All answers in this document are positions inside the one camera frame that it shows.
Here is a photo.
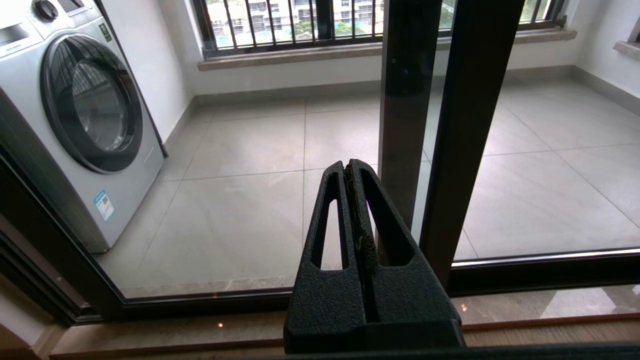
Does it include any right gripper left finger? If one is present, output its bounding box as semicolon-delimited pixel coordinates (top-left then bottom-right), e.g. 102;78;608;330
284;161;368;348

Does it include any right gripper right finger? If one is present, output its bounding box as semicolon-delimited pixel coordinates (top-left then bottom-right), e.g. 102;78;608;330
348;159;462;325

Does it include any glass sliding door with handle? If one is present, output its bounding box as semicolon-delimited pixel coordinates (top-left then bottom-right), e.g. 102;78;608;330
0;0;527;323

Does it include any black framed glass door panel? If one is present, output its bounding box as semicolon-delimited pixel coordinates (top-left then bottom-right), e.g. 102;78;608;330
378;0;640;298

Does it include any long stone window sill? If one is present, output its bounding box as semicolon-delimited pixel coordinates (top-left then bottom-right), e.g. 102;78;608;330
198;29;578;73

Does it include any black balcony railing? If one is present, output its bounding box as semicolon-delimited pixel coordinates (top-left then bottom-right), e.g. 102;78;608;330
192;0;568;59

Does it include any short stone window sill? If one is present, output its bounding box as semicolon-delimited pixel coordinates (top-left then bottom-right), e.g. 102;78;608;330
613;41;640;64

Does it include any silver front-load washing machine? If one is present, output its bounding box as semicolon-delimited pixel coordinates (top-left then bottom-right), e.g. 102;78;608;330
0;0;168;255

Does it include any black window frame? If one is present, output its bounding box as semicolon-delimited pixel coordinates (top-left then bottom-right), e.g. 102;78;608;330
192;0;568;60

